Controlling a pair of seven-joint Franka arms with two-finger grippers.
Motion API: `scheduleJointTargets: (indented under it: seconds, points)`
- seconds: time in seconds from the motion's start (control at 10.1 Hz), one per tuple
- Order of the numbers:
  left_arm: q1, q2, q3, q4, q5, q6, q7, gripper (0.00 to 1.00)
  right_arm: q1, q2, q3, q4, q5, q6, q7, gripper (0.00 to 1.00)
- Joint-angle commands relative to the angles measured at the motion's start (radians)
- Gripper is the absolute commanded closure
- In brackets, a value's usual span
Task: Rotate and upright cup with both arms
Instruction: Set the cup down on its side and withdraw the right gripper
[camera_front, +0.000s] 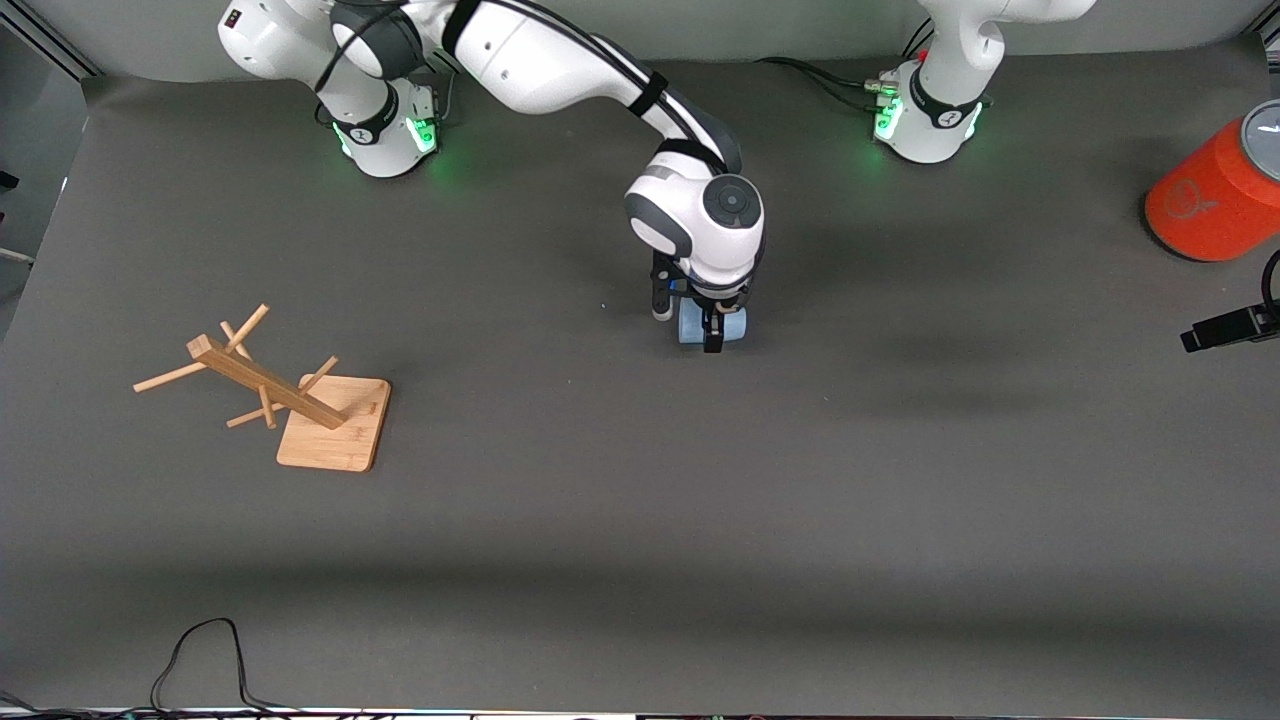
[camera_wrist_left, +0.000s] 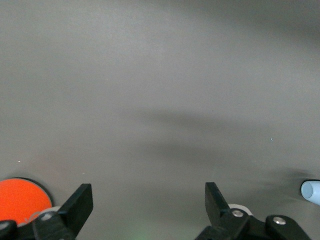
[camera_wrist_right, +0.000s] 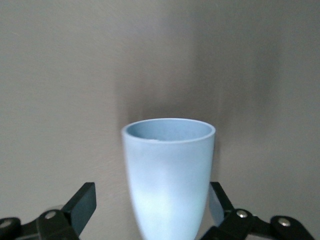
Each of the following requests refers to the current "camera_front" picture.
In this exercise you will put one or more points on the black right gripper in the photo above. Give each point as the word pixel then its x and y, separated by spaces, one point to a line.
pixel 714 324

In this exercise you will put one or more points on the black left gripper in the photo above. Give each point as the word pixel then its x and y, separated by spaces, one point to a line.
pixel 1225 328

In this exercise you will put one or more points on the light blue plastic cup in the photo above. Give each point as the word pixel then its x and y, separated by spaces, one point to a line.
pixel 692 325

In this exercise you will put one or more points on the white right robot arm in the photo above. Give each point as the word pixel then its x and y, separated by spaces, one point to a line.
pixel 560 60

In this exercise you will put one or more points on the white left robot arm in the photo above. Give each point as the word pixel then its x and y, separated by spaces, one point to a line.
pixel 945 90

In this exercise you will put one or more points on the orange cylindrical can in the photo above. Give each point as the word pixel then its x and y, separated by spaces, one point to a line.
pixel 1205 190

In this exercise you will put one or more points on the wooden mug rack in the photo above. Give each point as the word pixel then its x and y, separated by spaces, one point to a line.
pixel 330 430

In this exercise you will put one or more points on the aluminium frame rail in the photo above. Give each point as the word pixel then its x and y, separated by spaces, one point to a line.
pixel 1270 40
pixel 55 42

